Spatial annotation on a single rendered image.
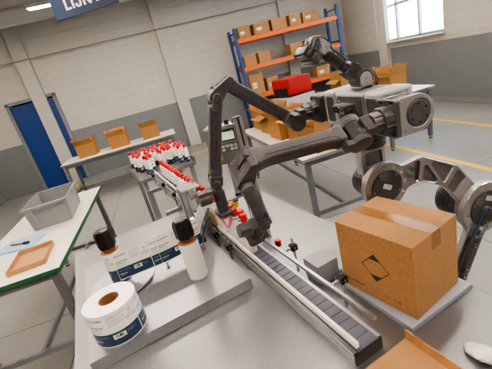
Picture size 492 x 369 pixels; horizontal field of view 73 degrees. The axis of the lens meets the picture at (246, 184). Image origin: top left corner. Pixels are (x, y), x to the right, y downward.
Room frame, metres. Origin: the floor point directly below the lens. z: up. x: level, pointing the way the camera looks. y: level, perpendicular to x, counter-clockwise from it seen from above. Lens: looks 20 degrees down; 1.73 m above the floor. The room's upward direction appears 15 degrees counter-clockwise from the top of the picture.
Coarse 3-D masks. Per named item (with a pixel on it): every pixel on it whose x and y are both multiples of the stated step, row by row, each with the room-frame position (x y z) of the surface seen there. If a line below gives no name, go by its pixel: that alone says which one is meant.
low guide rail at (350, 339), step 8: (224, 232) 1.61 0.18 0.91; (232, 240) 1.52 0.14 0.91; (240, 248) 1.44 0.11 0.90; (264, 264) 1.22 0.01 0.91; (272, 272) 1.15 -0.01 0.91; (280, 280) 1.09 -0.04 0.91; (288, 288) 1.04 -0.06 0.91; (296, 296) 1.00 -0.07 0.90; (312, 304) 0.92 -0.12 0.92; (320, 312) 0.87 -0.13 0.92; (328, 320) 0.83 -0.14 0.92; (336, 328) 0.79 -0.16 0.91; (344, 336) 0.76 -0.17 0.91; (352, 344) 0.73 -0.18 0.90
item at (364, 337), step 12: (216, 228) 1.76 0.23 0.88; (264, 252) 1.37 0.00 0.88; (276, 264) 1.25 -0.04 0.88; (288, 276) 1.15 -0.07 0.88; (300, 288) 1.05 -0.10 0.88; (312, 288) 1.04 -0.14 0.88; (312, 300) 0.98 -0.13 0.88; (324, 300) 0.96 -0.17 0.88; (312, 312) 0.92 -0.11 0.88; (324, 312) 0.91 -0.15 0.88; (336, 312) 0.89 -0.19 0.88; (348, 324) 0.83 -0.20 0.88; (360, 324) 0.82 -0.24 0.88; (360, 336) 0.77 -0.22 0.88; (372, 336) 0.76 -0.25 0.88; (360, 348) 0.73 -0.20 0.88
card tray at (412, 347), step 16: (416, 336) 0.73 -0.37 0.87; (400, 352) 0.72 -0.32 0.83; (416, 352) 0.71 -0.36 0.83; (432, 352) 0.68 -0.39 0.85; (368, 368) 0.70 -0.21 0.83; (384, 368) 0.69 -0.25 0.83; (400, 368) 0.67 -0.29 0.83; (416, 368) 0.66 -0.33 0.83; (432, 368) 0.65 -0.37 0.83; (448, 368) 0.64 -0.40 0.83
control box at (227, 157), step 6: (222, 126) 1.59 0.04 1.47; (228, 126) 1.57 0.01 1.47; (234, 126) 1.57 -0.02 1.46; (204, 132) 1.60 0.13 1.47; (234, 132) 1.57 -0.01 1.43; (222, 144) 1.59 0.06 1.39; (234, 150) 1.58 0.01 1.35; (222, 156) 1.59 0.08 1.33; (228, 156) 1.58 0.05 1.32; (234, 156) 1.58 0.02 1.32; (222, 162) 1.59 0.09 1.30; (228, 162) 1.58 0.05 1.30
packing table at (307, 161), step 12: (252, 132) 4.75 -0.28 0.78; (252, 144) 4.97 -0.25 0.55; (264, 144) 4.16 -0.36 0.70; (312, 156) 2.93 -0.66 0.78; (324, 156) 2.92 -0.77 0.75; (336, 156) 2.99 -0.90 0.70; (288, 168) 4.46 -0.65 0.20; (312, 180) 2.93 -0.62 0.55; (312, 192) 2.93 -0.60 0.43; (324, 192) 3.43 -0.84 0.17; (312, 204) 2.95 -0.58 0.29; (336, 204) 3.00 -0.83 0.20; (348, 204) 3.00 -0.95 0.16
